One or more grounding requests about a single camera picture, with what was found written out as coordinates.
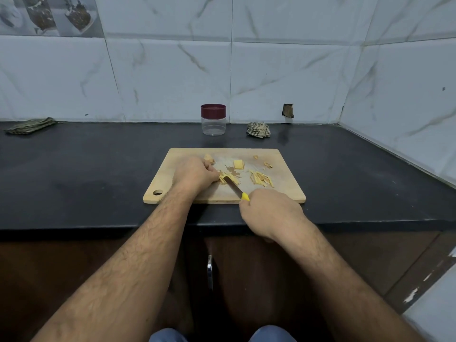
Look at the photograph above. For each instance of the person's left forearm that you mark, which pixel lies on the person's left forearm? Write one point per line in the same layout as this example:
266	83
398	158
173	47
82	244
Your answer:
114	281

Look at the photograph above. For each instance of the clear jar maroon lid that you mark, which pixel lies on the clear jar maroon lid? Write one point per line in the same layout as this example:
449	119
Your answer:
214	127

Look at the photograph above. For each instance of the person's right forearm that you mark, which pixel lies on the person's right forearm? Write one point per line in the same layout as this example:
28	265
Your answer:
349	288

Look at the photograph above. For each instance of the crumpled patterned cloth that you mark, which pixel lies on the crumpled patterned cloth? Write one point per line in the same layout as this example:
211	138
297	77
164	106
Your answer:
259	130

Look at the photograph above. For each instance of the small ginger end piece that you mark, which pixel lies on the small ginger end piece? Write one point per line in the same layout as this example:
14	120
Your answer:
209	159

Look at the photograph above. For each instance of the person's right hand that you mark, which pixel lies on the person's right hand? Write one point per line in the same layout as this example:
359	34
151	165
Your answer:
272	214

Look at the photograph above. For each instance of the brown wooden cabinet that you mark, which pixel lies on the brown wooden cabinet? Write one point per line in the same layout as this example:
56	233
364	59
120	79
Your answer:
399	267

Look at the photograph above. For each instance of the black countertop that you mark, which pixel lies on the black countertop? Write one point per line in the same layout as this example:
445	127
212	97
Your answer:
71	178

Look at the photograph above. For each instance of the decorative picture tiles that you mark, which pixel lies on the decorative picture tiles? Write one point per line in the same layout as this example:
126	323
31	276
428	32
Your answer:
50	14

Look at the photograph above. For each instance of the pile of yellow ginger slices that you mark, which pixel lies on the pile of yellow ginger slices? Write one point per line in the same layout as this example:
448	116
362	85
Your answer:
238	164

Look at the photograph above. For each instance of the folded green cloth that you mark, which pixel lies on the folded green cloth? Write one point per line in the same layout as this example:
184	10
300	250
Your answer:
31	126

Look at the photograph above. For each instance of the wooden cutting board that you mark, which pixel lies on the wooden cutting board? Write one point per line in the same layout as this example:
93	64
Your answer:
160	181

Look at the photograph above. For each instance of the person's left hand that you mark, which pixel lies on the person's left hand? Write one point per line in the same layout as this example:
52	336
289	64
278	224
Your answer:
192	176

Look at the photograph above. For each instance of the small ginger peel scraps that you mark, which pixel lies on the small ginger peel scraps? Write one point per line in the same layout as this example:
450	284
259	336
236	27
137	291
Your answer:
262	162

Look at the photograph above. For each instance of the person's blue clothing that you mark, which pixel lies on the person's blue clothing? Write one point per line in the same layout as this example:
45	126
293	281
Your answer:
221	335

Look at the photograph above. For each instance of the pile of ginger strips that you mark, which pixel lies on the pile of ginger strips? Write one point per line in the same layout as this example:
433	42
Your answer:
261	179

